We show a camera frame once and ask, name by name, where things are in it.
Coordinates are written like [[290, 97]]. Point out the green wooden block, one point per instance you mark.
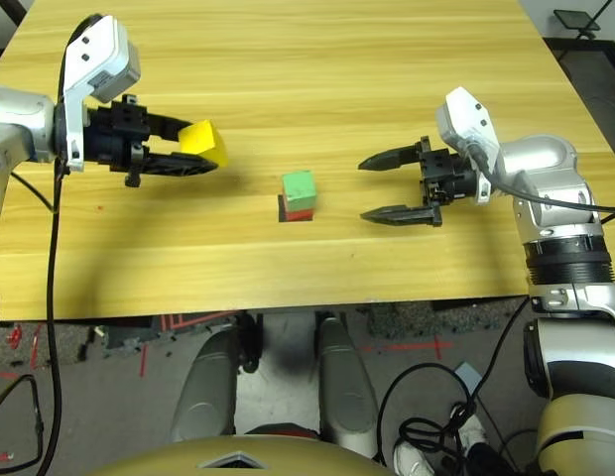
[[298, 191]]

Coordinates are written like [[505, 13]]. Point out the small grey blue box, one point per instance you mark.
[[467, 373]]

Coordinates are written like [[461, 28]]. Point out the yellow wooden block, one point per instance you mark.
[[203, 141]]

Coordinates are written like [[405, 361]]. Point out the speckled grey foam mat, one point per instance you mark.
[[402, 320]]

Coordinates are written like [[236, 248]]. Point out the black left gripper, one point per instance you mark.
[[116, 134]]

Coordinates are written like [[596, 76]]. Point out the grey robot leg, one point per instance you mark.
[[344, 382], [208, 387]]

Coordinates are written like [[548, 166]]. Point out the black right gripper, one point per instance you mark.
[[449, 176]]

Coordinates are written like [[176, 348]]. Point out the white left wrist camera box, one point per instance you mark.
[[96, 54]]

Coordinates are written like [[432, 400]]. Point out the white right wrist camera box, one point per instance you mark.
[[466, 119]]

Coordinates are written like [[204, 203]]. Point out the black tripod with plate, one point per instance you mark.
[[575, 20]]

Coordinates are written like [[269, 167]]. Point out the small red floor object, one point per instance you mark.
[[5, 456]]

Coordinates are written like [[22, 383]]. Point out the red wooden block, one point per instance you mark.
[[300, 215]]

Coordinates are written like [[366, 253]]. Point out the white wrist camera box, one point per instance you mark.
[[466, 119], [96, 54]]

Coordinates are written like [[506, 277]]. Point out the grey right robot leg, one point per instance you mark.
[[344, 382]]

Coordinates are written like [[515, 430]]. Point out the black floor mat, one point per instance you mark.
[[600, 79]]

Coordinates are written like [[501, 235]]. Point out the gold robot torso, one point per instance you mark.
[[163, 461]]

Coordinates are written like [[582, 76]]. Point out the black metal bar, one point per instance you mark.
[[14, 11]]

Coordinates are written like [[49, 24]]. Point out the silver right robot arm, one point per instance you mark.
[[560, 233]]

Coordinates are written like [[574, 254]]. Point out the white sneaker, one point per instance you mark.
[[473, 431], [409, 458]]

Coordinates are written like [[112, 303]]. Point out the red tape strip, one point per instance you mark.
[[144, 362]]

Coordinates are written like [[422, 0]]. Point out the dark grey foam piece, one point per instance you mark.
[[129, 339]]

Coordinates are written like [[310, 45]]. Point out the grey left robot leg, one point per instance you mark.
[[208, 387]]

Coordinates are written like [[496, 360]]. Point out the black mat with red lines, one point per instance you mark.
[[193, 322]]

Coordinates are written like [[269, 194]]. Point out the black square marker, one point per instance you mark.
[[281, 210]]

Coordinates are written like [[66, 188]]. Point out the dark bystander leg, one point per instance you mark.
[[486, 461]]

